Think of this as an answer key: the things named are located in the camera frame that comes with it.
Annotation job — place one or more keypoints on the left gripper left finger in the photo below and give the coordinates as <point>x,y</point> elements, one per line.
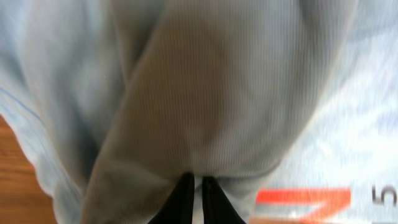
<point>178,208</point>

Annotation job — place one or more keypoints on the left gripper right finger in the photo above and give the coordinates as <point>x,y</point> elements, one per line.
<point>217,209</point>

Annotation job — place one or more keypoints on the light blue t-shirt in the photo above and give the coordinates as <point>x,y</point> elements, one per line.
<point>290,105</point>

